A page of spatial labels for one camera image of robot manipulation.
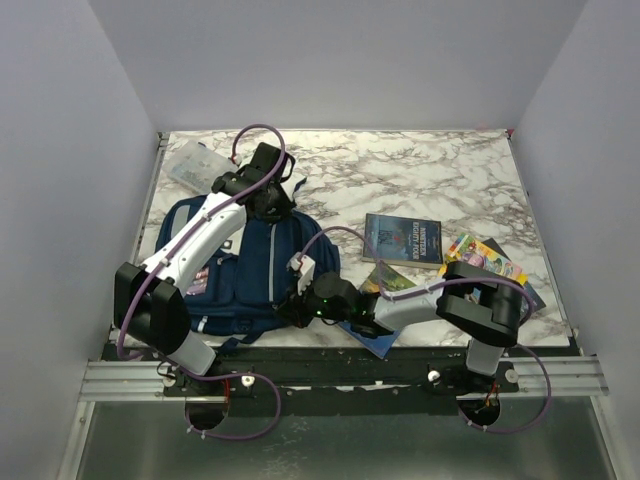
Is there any Nineteen Eighty-Four book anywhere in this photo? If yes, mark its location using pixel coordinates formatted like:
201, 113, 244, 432
362, 213, 444, 269

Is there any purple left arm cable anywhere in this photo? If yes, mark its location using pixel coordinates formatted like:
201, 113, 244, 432
117, 122, 287, 441

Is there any Animal Farm book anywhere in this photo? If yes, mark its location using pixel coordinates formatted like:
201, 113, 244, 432
338, 262, 419, 360

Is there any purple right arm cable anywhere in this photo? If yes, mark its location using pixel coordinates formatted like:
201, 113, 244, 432
292, 225, 554, 435

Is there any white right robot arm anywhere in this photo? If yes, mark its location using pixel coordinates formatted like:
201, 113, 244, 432
275, 256, 534, 392

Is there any black mounting base plate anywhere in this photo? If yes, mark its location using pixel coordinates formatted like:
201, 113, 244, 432
131, 347, 581, 418

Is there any aluminium extrusion rail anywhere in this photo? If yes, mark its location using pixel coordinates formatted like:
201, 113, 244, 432
79, 356, 609, 402

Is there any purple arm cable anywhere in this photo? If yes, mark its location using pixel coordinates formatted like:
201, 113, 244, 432
117, 122, 287, 441
292, 225, 554, 435

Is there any colourful children's book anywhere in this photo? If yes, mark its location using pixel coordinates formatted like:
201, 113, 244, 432
444, 234, 528, 286

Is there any clear plastic organiser box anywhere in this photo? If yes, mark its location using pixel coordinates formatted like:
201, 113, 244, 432
163, 140, 237, 194

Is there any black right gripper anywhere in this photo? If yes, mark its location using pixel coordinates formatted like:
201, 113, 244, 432
274, 277, 353, 330

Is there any purple highlighter marker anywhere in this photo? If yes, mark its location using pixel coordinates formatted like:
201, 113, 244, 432
186, 267, 209, 296

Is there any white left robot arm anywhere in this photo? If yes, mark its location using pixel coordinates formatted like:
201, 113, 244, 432
113, 142, 288, 395

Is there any blue picture book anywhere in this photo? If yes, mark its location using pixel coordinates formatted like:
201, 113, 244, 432
521, 281, 546, 316

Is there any navy blue student backpack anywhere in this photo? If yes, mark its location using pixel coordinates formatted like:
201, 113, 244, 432
155, 195, 341, 353

